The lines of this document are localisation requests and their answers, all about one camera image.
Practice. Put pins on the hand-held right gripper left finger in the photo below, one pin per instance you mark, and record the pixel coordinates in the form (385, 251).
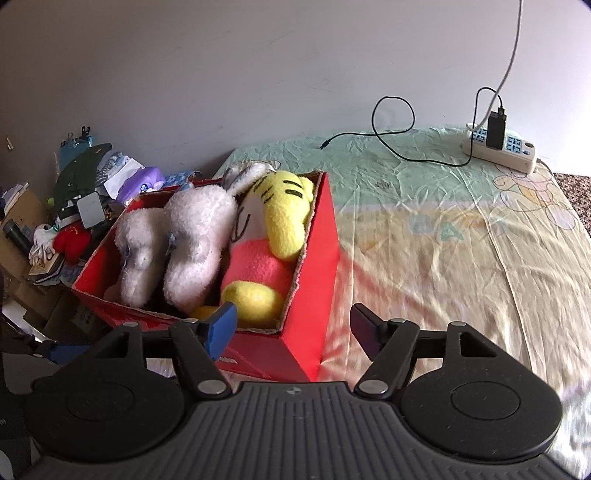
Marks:
(221, 330)

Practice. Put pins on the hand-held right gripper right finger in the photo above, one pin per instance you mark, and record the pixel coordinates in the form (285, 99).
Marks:
(364, 330)

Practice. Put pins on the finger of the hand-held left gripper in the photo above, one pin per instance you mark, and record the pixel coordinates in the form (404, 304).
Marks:
(62, 353)

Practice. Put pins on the red cardboard box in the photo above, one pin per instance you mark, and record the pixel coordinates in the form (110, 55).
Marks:
(309, 323)

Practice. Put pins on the white plush rabbit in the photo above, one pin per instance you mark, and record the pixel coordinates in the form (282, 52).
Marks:
(194, 240)

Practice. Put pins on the pale pink plush bear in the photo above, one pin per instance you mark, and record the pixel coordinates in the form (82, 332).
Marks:
(138, 258)

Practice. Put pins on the yellow tiger plush toy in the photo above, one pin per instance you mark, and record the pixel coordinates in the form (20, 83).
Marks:
(281, 217)

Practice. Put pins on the red cloth item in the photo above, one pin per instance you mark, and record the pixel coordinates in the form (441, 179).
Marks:
(71, 244)

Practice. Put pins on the white gloves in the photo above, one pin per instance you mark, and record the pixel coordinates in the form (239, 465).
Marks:
(44, 240)

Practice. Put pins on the light green bed sheet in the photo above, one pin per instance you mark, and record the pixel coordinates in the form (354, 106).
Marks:
(438, 230)

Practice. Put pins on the black cylinder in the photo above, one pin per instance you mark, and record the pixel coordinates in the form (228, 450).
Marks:
(14, 237)

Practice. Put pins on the grey rectangular device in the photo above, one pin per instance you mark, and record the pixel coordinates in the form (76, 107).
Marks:
(90, 210)

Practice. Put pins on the brown cardboard box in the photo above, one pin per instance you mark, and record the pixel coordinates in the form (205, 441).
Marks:
(25, 207)

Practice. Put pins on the blue white patterned cloth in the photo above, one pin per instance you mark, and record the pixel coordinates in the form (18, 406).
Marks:
(182, 177)

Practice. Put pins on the purple tissue pack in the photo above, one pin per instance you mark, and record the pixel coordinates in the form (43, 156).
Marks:
(145, 182)

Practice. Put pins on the white crumpled paper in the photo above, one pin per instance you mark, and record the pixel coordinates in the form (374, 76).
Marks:
(122, 177)

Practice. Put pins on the dark green hat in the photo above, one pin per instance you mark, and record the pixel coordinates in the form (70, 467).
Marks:
(78, 170)

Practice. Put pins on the teal bag with black clip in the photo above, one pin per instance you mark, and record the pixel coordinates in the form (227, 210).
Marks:
(76, 147)

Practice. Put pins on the white power strip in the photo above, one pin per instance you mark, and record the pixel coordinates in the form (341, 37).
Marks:
(508, 161)

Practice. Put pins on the black charger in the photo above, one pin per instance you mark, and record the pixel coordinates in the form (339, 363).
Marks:
(496, 131)

